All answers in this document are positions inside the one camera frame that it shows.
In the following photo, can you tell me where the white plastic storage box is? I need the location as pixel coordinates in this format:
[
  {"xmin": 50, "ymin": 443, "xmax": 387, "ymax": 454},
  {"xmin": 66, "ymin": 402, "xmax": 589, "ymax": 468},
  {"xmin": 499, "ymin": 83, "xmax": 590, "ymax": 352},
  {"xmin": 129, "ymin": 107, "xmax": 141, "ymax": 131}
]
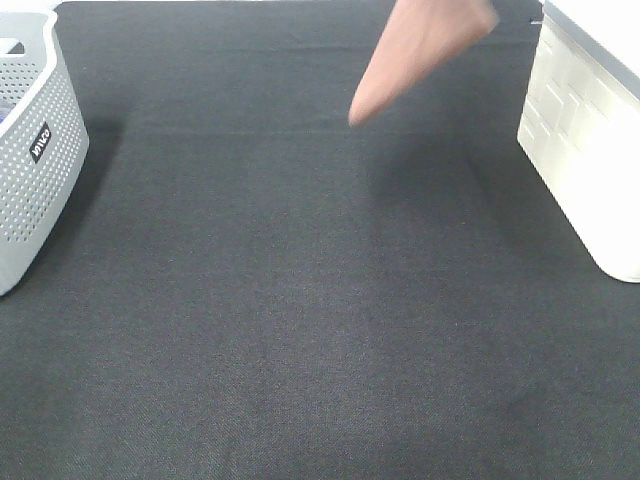
[{"xmin": 517, "ymin": 1, "xmax": 639, "ymax": 283}]

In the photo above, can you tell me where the brown towel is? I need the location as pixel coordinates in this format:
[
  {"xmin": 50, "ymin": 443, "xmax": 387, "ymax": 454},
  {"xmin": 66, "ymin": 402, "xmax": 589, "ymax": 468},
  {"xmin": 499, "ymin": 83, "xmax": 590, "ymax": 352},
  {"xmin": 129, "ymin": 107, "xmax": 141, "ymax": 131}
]
[{"xmin": 348, "ymin": 0, "xmax": 498, "ymax": 127}]

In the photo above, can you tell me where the grey perforated laundry basket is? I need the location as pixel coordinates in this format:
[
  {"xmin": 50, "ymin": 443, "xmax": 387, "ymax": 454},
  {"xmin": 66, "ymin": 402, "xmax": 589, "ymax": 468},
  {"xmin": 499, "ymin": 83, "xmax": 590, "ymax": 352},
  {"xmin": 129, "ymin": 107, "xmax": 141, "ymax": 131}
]
[{"xmin": 1, "ymin": 6, "xmax": 89, "ymax": 293}]

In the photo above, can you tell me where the black table mat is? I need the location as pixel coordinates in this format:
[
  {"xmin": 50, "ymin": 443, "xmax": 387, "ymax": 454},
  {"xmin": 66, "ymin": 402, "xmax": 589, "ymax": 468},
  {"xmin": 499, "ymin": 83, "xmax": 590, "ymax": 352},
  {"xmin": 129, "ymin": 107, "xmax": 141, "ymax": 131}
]
[{"xmin": 1, "ymin": 1, "xmax": 639, "ymax": 479}]

